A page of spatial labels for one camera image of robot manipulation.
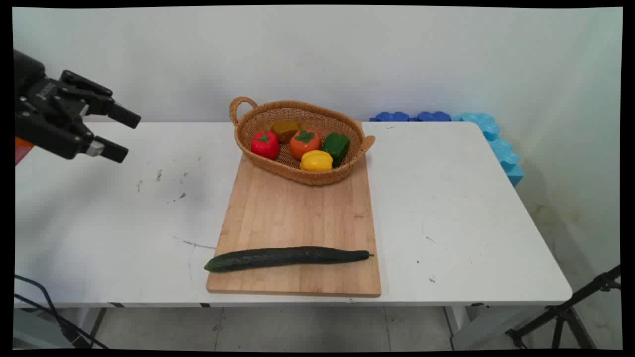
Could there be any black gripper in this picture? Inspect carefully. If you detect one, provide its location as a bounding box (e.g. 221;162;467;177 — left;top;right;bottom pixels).
14;50;142;164

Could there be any brown toy potato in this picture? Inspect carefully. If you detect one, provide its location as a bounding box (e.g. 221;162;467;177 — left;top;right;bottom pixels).
271;120;303;144

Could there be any orange block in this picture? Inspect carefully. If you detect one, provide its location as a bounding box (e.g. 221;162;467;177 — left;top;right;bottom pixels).
15;137;35;166

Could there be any woven wicker basket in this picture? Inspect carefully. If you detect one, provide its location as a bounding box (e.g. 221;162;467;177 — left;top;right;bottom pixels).
229;97;376;186

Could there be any orange toy tomato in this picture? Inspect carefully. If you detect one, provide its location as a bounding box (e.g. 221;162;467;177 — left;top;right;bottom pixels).
289;129;322;160

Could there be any wooden cutting board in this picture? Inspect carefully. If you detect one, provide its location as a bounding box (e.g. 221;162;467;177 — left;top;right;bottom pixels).
206;120;382;298

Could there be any yellow toy bell pepper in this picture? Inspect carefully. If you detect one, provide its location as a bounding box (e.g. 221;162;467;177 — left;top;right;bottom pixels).
300;150;334;173

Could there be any long dark green cucumber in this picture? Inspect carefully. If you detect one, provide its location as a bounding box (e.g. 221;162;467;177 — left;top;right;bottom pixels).
204;246;375;273

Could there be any green toy bell pepper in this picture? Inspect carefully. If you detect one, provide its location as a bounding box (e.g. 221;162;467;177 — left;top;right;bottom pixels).
322;132;351;167

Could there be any teal foam mat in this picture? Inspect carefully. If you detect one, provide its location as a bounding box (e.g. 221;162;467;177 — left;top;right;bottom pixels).
450;113;525;188

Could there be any white table leg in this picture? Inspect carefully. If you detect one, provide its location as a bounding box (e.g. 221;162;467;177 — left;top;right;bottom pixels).
444;305;478;350

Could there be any black tripod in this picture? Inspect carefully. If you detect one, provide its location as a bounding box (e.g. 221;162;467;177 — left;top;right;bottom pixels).
506;265;622;350

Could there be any black cable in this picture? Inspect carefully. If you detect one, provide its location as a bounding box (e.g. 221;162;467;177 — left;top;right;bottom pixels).
14;275;76;344
14;294;109;350

